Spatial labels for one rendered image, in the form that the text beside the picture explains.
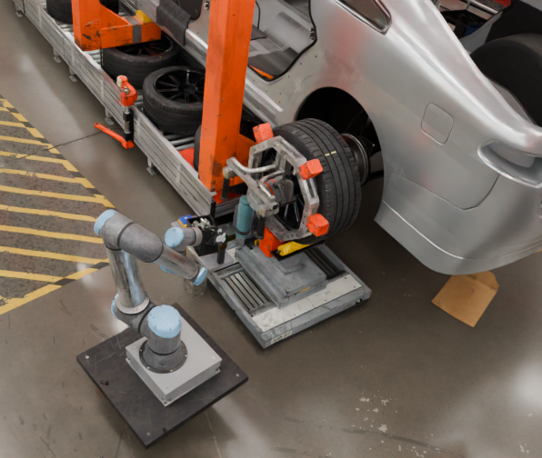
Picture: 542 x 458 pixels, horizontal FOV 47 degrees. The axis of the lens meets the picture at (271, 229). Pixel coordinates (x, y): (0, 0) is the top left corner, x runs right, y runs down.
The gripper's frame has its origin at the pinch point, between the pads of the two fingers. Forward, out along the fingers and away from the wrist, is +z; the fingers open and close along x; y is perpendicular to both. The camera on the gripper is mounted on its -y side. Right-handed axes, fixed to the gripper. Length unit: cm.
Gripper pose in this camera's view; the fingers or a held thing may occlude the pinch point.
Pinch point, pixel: (223, 239)
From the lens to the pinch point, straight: 320.6
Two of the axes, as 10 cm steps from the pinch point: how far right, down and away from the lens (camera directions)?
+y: 4.6, -8.1, -3.6
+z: 6.2, 0.0, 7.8
